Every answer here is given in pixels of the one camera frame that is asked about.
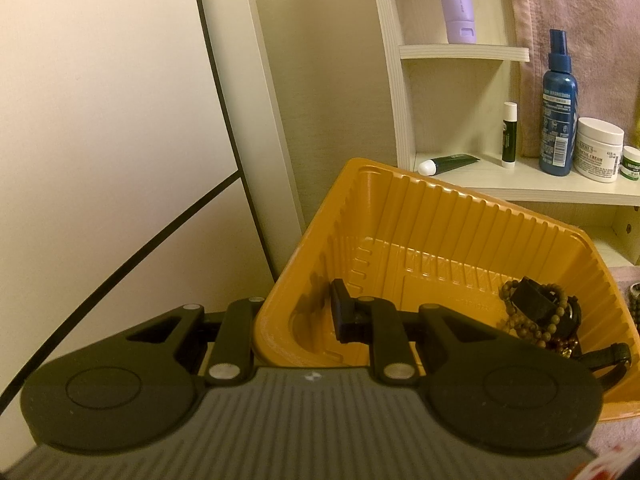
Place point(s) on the pink fuzzy blanket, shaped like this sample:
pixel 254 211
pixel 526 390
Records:
pixel 603 42

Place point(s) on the small green-label jar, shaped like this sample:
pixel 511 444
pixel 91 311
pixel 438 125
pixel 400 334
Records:
pixel 630 164

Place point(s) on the white mirror frame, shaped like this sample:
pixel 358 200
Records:
pixel 241 66

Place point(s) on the white cream jar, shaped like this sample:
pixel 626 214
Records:
pixel 598 149

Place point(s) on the blue spray bottle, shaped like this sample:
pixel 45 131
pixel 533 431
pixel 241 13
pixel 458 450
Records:
pixel 559 109

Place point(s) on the white corner shelf unit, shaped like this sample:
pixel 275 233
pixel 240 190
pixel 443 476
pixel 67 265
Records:
pixel 448 99

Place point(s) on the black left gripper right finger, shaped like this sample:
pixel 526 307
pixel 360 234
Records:
pixel 402 344

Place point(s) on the dark green small tube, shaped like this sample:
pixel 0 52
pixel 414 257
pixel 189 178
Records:
pixel 439 165

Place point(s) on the orange plastic tray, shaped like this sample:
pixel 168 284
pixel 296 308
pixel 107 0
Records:
pixel 388 233

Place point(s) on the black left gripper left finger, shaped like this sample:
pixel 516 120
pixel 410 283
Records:
pixel 214 345

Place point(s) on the white green lip balm stick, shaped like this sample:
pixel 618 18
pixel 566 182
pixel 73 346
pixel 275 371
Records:
pixel 509 133

